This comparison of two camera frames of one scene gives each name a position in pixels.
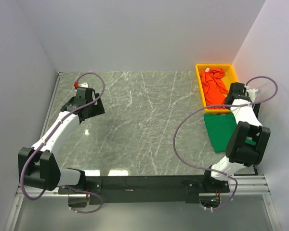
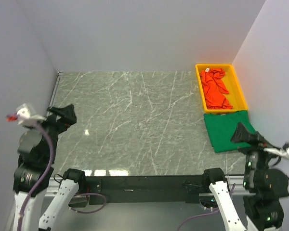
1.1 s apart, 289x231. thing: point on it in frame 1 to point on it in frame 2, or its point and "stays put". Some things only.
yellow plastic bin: [230, 77] stays put
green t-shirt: [220, 128] stays put
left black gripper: [96, 109] to [57, 120]
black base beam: [131, 189] stays put
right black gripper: [231, 97] to [256, 143]
